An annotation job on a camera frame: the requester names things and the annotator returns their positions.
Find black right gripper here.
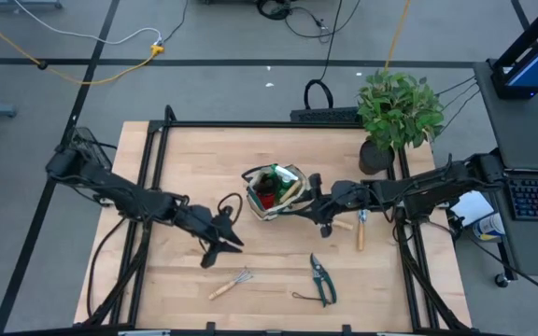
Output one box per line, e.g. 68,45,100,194
287,173,369,238

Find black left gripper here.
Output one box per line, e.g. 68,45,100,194
175,204,246,270

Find wooden handle metal trowel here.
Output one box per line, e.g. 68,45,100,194
278,179,303,204

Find red black garden glove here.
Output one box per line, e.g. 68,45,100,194
254,170,280,210

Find beige green gardening bag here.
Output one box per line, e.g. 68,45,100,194
241,162,317,222

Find wooden handle narrow transplanter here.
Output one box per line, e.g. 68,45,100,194
356,208,369,252

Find green pruning shears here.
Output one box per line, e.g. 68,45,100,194
290,252,338,308

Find black plant pot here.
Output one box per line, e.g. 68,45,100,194
358,138,396,176

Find black power strip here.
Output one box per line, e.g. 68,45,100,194
290,106,361,125

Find green leafy plant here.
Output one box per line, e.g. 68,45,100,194
355,69,446,151

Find black power supply box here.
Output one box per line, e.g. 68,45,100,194
65,126,114,172

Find white blue yellow canister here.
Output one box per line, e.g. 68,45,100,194
472,212,506,243

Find black caster wheel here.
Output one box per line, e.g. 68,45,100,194
493,273,517,289

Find backlit black keyboard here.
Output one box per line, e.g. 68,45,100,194
506,172,538,223

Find grey desk cart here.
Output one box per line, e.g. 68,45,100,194
473,59,538,277

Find grey floor base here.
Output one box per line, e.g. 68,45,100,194
0,0,64,11

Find black aluminium table frame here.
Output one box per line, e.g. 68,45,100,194
81,105,474,336

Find black looped floor cable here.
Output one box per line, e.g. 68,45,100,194
303,0,345,111

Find thin black desk cable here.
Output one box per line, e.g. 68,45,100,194
441,82,479,111
441,89,481,133
436,75,478,97

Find yellow floor cable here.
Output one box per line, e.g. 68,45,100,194
384,0,413,74

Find black cable tangle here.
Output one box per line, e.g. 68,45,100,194
254,0,361,44

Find yellow extension cable with plug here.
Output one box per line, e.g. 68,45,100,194
0,5,165,87

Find thin black floor cable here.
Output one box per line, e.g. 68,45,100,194
163,0,191,46

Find long black floor cable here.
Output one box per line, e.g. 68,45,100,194
455,223,538,304

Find white floor cable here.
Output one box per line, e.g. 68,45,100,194
14,0,163,47

